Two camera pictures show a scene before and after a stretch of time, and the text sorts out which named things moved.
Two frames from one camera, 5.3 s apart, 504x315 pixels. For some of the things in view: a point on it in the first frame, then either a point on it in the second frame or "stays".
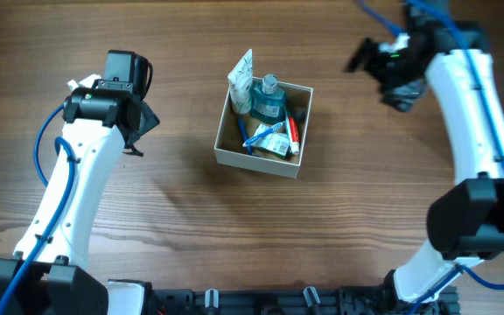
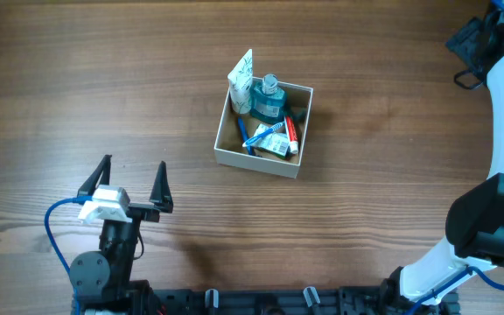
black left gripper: [152, 119] → [160, 192]
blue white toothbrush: [252, 139] stays
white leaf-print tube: [240, 81] stays
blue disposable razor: [244, 135] stays
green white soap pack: [276, 143] stays
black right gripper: [397, 97] → [461, 40]
